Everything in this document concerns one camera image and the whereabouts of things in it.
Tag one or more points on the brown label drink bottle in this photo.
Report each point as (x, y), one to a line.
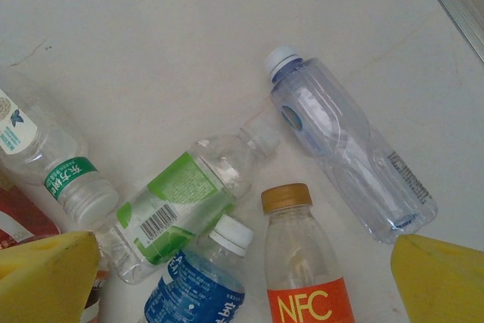
(94, 300)

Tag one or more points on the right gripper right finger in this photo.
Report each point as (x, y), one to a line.
(442, 285)

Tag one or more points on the bluish clear bottle purple label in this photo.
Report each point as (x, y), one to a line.
(340, 137)

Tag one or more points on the red tea bottle orange cap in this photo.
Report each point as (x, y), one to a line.
(22, 213)

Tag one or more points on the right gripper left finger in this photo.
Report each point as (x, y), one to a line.
(41, 281)

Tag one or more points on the clear bottle green label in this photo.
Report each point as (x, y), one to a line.
(177, 187)

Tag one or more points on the small bottle green neck band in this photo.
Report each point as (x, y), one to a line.
(56, 156)

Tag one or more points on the orange label bottle gold cap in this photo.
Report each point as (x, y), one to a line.
(302, 255)

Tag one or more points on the blue label bottle white cap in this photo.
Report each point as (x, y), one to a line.
(196, 289)

